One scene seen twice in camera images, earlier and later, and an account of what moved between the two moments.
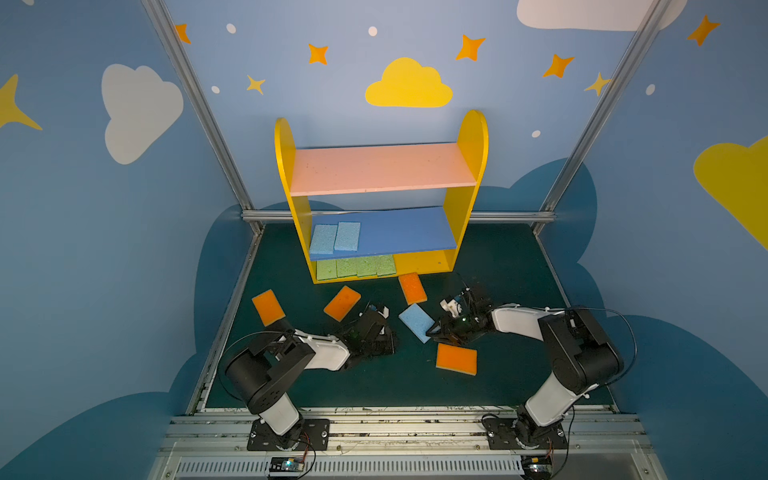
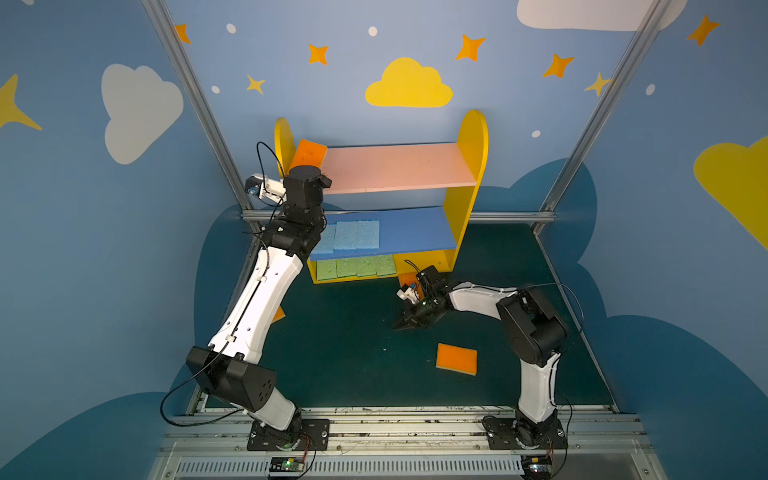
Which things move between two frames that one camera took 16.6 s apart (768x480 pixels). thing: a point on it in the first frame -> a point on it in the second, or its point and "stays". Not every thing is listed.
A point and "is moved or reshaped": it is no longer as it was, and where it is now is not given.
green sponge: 326,269 stays
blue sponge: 347,237 stays
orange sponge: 340,307 -> 308,154
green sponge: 367,265 stays
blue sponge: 417,321 is moved or reshaped
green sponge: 347,267 stays
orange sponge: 412,288 stays
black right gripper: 448,324 -> 424,306
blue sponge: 323,239 stays
